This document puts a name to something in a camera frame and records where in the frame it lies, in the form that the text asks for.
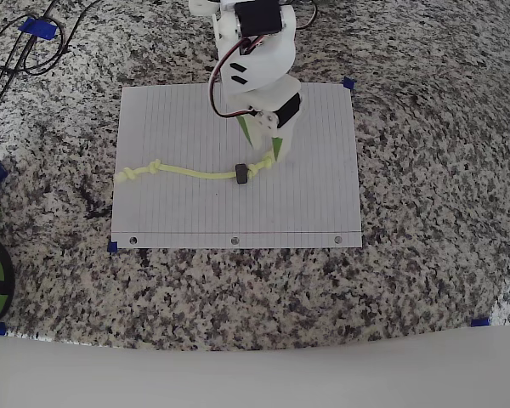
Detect lined paper sheet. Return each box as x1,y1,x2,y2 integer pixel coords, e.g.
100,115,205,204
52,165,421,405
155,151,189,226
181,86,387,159
110,82,364,251

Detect yellow knotted rope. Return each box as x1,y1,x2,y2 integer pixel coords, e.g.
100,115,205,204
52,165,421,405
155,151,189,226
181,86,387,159
113,156,277,184

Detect red black servo cable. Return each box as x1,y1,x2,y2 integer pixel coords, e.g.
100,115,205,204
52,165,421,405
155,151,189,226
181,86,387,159
208,37,264,119

